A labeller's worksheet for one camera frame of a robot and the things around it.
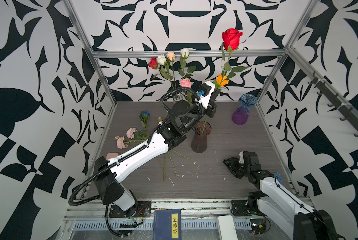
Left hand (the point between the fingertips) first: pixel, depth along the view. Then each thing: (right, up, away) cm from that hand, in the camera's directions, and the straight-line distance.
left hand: (219, 85), depth 56 cm
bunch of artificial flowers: (-22, -45, +29) cm, 58 cm away
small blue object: (+39, -44, +27) cm, 65 cm away
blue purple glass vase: (+27, -10, +47) cm, 55 cm away
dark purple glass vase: (-2, -27, +40) cm, 49 cm away
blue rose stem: (-39, -11, +50) cm, 64 cm away
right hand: (+12, -37, +31) cm, 50 cm away
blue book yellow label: (-20, -61, +14) cm, 66 cm away
